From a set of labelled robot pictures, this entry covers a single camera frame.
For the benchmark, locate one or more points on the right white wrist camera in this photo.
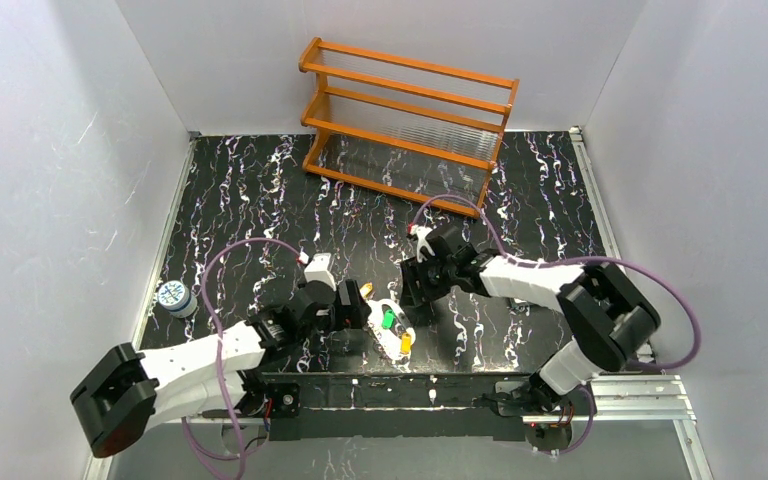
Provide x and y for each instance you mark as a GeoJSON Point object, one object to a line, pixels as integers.
{"type": "Point", "coordinates": [421, 235]}

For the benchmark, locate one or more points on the blue white round tin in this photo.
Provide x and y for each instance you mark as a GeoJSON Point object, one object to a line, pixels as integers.
{"type": "Point", "coordinates": [177, 299]}

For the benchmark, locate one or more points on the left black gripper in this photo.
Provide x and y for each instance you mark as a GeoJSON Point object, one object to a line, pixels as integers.
{"type": "Point", "coordinates": [351, 312]}

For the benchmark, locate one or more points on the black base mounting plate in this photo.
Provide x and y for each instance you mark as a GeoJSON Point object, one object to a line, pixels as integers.
{"type": "Point", "coordinates": [295, 406]}

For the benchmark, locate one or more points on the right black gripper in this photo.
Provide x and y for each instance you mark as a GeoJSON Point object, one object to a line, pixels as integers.
{"type": "Point", "coordinates": [417, 283]}

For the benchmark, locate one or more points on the green key tag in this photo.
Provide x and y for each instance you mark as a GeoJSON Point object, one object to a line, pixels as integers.
{"type": "Point", "coordinates": [388, 319]}

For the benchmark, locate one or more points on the silver metal keyring plate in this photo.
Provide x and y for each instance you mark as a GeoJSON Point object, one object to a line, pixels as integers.
{"type": "Point", "coordinates": [387, 341]}

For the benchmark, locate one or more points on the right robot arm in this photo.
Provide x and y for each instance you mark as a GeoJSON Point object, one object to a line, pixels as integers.
{"type": "Point", "coordinates": [609, 318]}

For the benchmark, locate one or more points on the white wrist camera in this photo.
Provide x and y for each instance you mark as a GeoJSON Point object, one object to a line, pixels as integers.
{"type": "Point", "coordinates": [421, 235]}
{"type": "Point", "coordinates": [318, 270]}

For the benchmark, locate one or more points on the yellow key tag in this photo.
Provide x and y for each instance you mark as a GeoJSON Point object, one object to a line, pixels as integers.
{"type": "Point", "coordinates": [406, 344]}

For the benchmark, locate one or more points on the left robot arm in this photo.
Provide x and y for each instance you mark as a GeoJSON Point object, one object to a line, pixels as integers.
{"type": "Point", "coordinates": [129, 392]}

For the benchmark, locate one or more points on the orange key tag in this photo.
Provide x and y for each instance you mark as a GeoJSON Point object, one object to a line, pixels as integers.
{"type": "Point", "coordinates": [367, 290]}

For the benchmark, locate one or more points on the orange wooden rack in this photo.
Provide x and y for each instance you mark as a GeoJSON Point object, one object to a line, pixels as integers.
{"type": "Point", "coordinates": [415, 130]}

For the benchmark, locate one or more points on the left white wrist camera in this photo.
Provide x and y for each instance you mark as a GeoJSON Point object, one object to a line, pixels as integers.
{"type": "Point", "coordinates": [318, 270]}

